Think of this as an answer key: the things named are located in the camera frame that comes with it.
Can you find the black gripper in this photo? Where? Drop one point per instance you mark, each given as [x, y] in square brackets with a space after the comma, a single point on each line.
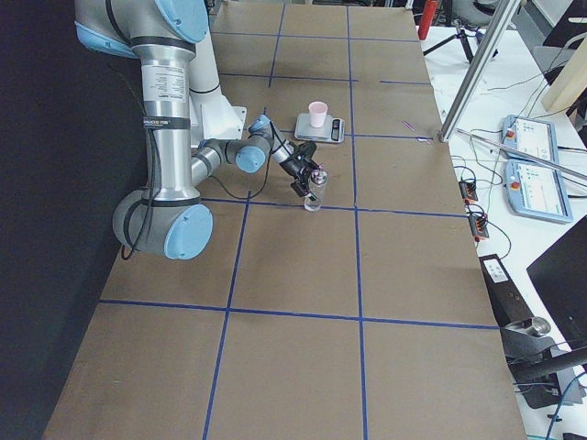
[293, 169]

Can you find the clear glass sauce bottle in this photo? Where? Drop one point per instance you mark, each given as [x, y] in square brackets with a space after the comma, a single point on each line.
[317, 186]

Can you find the pink plastic cup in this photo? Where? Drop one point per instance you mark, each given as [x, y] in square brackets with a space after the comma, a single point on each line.
[317, 112]

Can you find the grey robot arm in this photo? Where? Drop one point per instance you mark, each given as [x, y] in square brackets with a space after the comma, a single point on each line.
[171, 39]

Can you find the white digital kitchen scale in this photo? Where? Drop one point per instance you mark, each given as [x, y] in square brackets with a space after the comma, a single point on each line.
[333, 130]

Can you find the black red power strip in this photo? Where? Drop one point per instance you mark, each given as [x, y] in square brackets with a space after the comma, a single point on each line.
[478, 224]
[468, 192]

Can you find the black tripod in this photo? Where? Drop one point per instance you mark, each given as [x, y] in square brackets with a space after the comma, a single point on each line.
[463, 33]

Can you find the red fire extinguisher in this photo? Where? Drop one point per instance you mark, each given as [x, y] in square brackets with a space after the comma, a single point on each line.
[427, 18]

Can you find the lower teach pendant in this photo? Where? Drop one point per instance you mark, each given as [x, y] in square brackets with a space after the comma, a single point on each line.
[536, 191]

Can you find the teach pendant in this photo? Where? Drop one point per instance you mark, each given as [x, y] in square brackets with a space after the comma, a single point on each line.
[531, 136]
[536, 191]

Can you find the upper teach pendant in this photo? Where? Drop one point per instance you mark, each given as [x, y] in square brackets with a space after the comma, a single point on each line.
[531, 136]

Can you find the black monitor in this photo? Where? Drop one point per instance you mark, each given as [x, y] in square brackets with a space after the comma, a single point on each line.
[559, 277]

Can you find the aluminium frame post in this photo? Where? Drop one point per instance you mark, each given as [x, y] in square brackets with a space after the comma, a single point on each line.
[500, 21]

